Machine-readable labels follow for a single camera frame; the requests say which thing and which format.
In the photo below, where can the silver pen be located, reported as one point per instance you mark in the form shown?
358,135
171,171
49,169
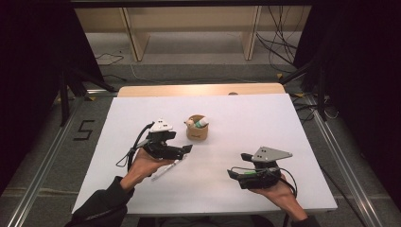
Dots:
164,171

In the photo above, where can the wooden pen holder cup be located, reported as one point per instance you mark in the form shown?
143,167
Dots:
197,134

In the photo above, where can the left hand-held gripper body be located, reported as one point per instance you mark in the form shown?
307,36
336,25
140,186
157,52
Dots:
160,149

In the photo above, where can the white green glue stick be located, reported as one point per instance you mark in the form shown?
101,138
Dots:
203,122

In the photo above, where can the light wooden shelf frame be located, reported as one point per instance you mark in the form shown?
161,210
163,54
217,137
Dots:
189,19

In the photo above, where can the person's right hand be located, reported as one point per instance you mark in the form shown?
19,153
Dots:
280,197

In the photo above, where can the person's left hand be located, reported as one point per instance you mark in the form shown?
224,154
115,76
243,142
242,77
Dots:
143,167

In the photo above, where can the black metal stand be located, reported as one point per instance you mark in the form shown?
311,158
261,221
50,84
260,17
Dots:
321,91
64,101

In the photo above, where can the black curtain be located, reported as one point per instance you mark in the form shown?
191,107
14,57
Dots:
362,94
31,78

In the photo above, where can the black metal frame bar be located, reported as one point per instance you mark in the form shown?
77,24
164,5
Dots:
189,3

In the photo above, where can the aluminium floor rail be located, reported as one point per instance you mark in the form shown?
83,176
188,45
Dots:
343,170
38,176

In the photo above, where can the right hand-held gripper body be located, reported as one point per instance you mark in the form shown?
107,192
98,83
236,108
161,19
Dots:
261,178

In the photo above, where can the white table board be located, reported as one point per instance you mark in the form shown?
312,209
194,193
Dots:
205,195

